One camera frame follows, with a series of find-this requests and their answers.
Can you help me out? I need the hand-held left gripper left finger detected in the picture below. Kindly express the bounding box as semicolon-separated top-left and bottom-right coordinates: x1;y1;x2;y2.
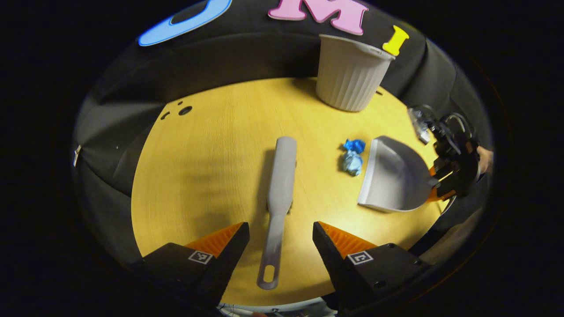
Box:
140;222;250;305

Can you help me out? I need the black backdrop cloth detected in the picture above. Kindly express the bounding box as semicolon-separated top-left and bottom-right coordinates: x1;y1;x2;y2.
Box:
73;0;492;265

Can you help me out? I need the pale blue paper trash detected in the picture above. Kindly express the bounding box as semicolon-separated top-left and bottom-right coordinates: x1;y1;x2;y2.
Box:
342;151;364;177

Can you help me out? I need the grey dustpan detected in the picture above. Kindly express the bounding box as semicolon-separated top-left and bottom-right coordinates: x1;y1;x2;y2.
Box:
357;136;440;214

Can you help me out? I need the grey ribbed garbage bin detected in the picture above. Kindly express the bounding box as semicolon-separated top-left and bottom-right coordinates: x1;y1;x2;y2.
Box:
315;34;396;112

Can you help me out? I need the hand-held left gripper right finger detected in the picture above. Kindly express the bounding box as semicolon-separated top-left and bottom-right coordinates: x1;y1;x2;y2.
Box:
312;221;431;312

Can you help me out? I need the small grey broom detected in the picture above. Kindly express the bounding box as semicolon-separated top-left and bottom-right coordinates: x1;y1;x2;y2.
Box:
256;136;298;291

